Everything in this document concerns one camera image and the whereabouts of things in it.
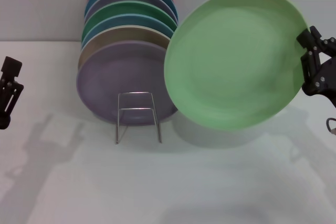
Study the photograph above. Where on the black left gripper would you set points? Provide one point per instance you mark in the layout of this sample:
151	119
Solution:
4	121

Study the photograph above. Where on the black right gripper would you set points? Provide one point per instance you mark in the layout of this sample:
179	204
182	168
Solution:
326	77

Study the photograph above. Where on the light green plate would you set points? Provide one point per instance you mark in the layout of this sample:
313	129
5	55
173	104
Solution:
231	64

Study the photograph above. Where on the lavender plate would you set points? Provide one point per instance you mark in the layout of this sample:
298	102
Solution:
110	82

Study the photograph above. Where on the beige plate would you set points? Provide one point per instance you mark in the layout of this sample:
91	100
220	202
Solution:
118	36

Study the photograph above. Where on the light blue plate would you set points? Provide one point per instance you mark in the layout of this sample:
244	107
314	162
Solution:
126	20

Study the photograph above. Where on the dark green plate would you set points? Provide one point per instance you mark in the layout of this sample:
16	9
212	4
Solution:
126	7

